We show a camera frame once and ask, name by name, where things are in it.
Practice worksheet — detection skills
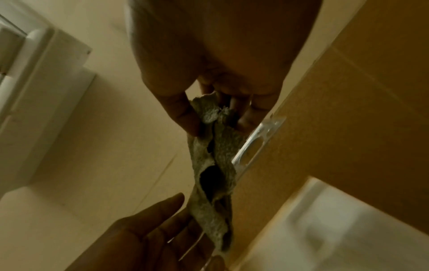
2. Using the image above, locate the person's right hand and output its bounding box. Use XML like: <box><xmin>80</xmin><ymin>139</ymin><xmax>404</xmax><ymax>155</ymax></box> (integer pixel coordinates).
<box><xmin>125</xmin><ymin>0</ymin><xmax>323</xmax><ymax>137</ymax></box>

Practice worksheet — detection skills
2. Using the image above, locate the person's left hand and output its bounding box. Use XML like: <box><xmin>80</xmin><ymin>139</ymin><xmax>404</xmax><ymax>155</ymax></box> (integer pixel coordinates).
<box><xmin>65</xmin><ymin>192</ymin><xmax>229</xmax><ymax>271</ymax></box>

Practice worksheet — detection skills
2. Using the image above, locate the grey cleaning cloth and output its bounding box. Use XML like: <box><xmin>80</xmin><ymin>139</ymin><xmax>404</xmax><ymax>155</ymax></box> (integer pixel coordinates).
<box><xmin>186</xmin><ymin>93</ymin><xmax>247</xmax><ymax>258</ymax></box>

